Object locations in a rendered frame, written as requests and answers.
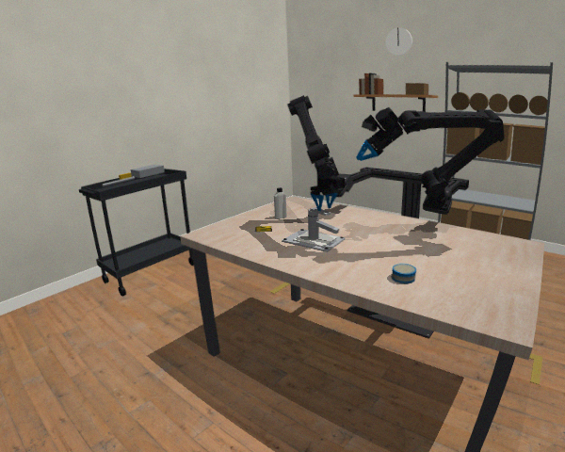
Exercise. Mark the round blue-rimmed tin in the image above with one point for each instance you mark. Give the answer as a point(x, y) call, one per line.
point(403, 273)

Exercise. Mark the grey bottle with black cap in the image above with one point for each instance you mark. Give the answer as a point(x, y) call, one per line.
point(280, 204)

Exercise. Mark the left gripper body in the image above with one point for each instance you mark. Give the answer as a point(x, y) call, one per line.
point(381, 145)

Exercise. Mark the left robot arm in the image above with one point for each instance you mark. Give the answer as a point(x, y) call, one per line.
point(485, 119)

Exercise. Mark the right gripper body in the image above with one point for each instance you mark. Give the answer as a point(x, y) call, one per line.
point(316, 191)

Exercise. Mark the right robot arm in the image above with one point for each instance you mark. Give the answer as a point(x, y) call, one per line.
point(317, 151)

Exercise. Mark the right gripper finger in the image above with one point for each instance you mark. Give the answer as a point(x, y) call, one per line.
point(320, 198)
point(332, 199)

